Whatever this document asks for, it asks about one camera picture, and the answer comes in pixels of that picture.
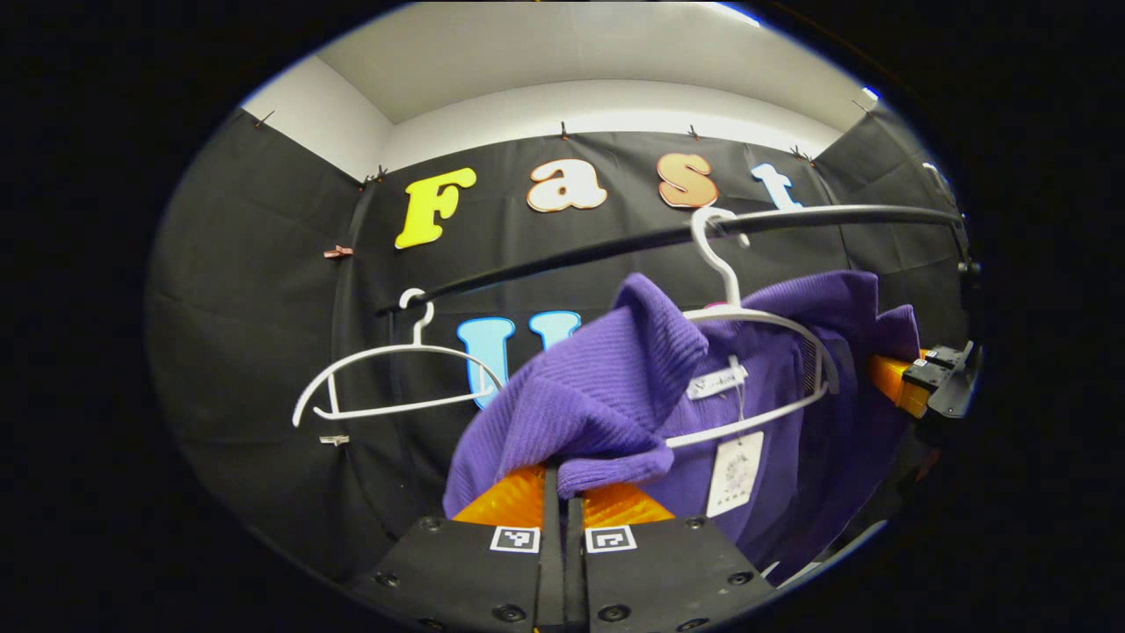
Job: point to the white paper garment tag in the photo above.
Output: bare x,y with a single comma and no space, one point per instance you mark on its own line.
734,475

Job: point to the silver metal clip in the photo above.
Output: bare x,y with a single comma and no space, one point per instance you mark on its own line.
939,180
334,440

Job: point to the purple ribbed shirt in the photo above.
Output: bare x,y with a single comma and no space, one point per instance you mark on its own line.
598,396

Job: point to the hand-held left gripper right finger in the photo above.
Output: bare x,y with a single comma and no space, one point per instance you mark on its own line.
574,571

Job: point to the small red clip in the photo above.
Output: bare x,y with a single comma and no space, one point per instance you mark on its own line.
337,252

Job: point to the black clothes rack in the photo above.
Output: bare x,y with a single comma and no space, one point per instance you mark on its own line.
571,257

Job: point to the white plastic hanger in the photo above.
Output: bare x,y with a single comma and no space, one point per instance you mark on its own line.
725,272
420,332

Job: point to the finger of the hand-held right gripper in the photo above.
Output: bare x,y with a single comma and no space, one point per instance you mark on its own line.
945,355
923,378

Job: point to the row of black backdrop clips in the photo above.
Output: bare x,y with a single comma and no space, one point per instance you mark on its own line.
564,132

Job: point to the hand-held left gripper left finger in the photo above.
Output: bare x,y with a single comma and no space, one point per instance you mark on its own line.
551,563

